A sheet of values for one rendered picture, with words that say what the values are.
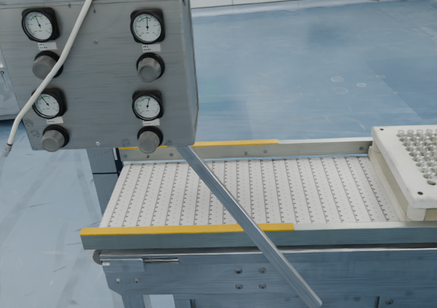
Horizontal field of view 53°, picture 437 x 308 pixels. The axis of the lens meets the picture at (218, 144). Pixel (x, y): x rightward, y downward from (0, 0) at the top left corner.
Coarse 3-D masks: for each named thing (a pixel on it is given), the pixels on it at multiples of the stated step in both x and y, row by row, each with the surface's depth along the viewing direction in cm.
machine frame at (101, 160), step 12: (96, 156) 96; (108, 156) 96; (96, 168) 97; (108, 168) 97; (96, 180) 99; (108, 180) 99; (96, 192) 101; (108, 192) 101; (132, 300) 118; (144, 300) 119
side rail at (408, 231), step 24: (96, 240) 70; (120, 240) 70; (144, 240) 69; (168, 240) 69; (192, 240) 69; (216, 240) 69; (240, 240) 69; (288, 240) 68; (312, 240) 68; (336, 240) 68; (360, 240) 68; (384, 240) 68; (408, 240) 68; (432, 240) 68
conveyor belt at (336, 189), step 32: (224, 160) 93; (256, 160) 92; (288, 160) 92; (320, 160) 91; (352, 160) 90; (128, 192) 85; (160, 192) 84; (192, 192) 84; (256, 192) 82; (288, 192) 82; (320, 192) 81; (352, 192) 81; (384, 192) 80; (128, 224) 76; (160, 224) 76; (192, 224) 75
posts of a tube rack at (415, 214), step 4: (376, 144) 87; (372, 148) 88; (376, 148) 87; (408, 204) 69; (408, 208) 69; (408, 212) 69; (412, 212) 69; (416, 212) 68; (420, 212) 68; (424, 212) 68; (408, 216) 70; (412, 216) 69; (416, 216) 69; (420, 216) 69; (424, 216) 69; (412, 220) 69; (416, 220) 69; (420, 220) 69
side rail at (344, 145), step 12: (264, 144) 91; (276, 144) 91; (288, 144) 91; (300, 144) 91; (312, 144) 91; (324, 144) 91; (336, 144) 91; (348, 144) 90; (360, 144) 90; (372, 144) 90; (120, 156) 94; (132, 156) 93; (144, 156) 93; (156, 156) 93; (168, 156) 93; (180, 156) 93; (204, 156) 93; (216, 156) 93; (228, 156) 93; (240, 156) 93; (252, 156) 93; (264, 156) 92; (276, 156) 92
